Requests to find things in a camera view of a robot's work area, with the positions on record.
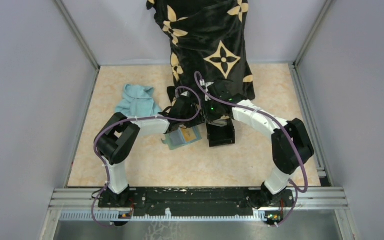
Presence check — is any orange credit card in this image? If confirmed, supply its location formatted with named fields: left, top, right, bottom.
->
left=180, top=128, right=197, bottom=143

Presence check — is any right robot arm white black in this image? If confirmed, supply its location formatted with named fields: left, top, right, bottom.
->
left=195, top=79, right=315, bottom=206

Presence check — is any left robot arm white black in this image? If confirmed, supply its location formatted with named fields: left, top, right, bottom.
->
left=94, top=95, right=202, bottom=207

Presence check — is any stack of cards in tray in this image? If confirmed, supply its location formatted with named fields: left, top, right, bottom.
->
left=209, top=119, right=230, bottom=128

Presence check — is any black card tray box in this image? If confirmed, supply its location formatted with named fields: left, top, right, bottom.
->
left=206, top=119, right=236, bottom=148

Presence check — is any light blue cloth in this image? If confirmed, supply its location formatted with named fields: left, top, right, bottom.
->
left=114, top=84, right=162, bottom=117

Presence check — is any black beige flower-patterned blanket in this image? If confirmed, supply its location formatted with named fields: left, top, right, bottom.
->
left=146, top=0, right=256, bottom=100

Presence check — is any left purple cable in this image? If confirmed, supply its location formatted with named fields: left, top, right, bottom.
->
left=91, top=86, right=203, bottom=229

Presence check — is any purple cable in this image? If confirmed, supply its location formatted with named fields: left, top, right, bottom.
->
left=91, top=86, right=203, bottom=229
left=193, top=71, right=309, bottom=229

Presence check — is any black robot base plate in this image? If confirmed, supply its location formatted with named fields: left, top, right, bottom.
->
left=97, top=187, right=294, bottom=217

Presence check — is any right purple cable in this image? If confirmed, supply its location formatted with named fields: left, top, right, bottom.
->
left=193, top=71, right=309, bottom=229

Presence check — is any white slotted cable duct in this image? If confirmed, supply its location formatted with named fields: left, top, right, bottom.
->
left=59, top=208, right=282, bottom=223

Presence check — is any aluminium frame rail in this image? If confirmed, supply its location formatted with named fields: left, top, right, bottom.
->
left=49, top=187, right=349, bottom=210

